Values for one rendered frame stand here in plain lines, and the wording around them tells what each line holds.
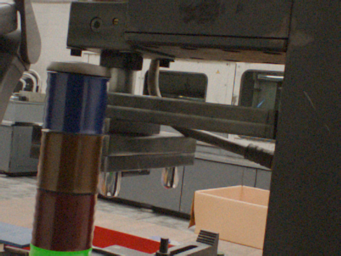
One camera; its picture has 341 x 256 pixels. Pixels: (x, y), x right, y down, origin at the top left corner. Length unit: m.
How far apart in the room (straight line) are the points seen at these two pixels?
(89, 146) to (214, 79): 5.42
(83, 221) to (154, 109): 0.24
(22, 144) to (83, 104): 7.32
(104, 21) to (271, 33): 0.19
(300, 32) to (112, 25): 0.21
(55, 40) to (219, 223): 7.26
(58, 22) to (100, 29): 9.33
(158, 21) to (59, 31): 9.35
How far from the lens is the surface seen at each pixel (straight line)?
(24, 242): 0.74
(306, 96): 0.49
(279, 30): 0.50
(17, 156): 7.63
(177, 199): 5.94
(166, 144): 0.65
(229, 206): 2.99
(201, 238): 0.91
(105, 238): 0.99
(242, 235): 2.97
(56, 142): 0.35
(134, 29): 0.57
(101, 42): 0.61
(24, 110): 7.63
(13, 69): 1.09
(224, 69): 5.71
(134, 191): 6.25
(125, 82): 0.64
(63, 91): 0.35
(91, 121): 0.35
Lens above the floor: 1.18
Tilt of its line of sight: 3 degrees down
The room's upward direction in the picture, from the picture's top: 6 degrees clockwise
